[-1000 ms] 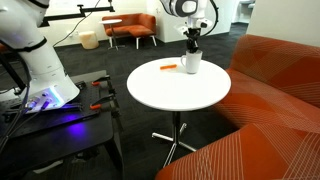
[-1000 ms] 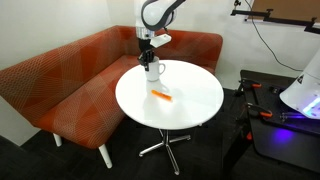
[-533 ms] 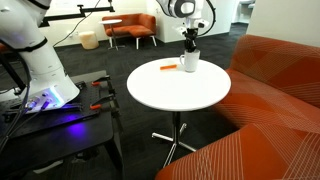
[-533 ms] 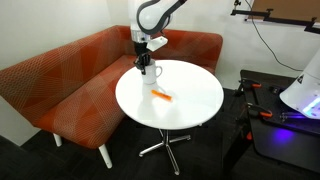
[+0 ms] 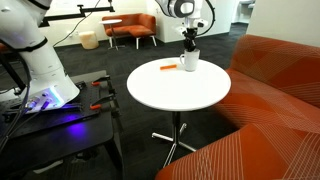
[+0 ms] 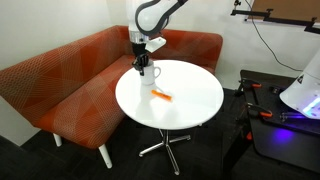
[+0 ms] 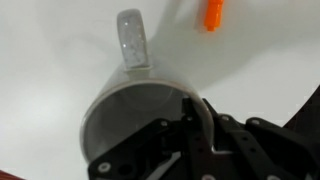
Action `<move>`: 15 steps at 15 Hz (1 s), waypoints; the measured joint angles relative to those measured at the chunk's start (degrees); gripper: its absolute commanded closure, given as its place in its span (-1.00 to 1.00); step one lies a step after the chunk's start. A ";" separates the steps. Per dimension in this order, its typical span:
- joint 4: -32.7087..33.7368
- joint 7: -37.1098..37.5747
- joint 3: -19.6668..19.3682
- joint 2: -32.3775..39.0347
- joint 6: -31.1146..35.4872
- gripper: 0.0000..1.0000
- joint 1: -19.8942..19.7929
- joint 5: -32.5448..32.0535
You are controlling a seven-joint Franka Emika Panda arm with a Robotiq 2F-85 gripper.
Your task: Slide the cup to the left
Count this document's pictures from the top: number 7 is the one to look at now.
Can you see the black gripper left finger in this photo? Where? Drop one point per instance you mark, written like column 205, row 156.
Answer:
column 186, row 143

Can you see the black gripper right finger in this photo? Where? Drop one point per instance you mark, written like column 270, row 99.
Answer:
column 266, row 153

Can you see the grey ceramic mug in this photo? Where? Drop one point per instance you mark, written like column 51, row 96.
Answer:
column 133, row 43

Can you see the orange marker pen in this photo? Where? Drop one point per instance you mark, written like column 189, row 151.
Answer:
column 213, row 15

